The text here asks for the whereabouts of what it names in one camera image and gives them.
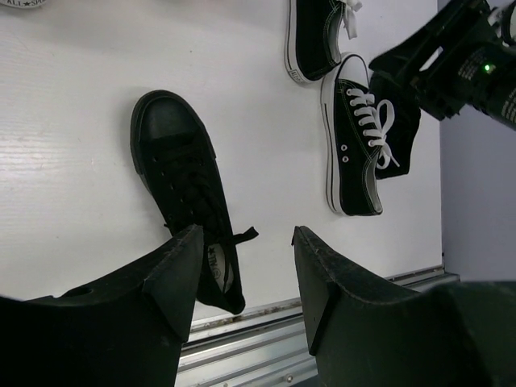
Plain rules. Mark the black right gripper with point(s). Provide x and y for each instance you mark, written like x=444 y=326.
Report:
x=424 y=64

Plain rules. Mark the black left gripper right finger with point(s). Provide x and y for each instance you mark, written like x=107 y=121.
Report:
x=363 y=330

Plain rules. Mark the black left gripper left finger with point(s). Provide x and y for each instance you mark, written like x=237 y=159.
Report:
x=124 y=329

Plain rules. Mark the black sneaker white laces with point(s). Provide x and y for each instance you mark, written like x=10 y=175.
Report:
x=312 y=36
x=357 y=126

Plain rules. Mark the orange sneaker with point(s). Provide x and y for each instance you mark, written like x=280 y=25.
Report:
x=23 y=4

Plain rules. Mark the all black sneaker right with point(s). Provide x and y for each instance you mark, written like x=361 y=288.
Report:
x=398 y=116

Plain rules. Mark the all black sneaker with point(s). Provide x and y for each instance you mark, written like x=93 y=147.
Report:
x=398 y=116
x=175 y=159

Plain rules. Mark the all black sneaker center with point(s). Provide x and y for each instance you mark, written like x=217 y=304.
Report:
x=175 y=159

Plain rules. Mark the aluminium rail base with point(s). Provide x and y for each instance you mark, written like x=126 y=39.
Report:
x=266 y=345

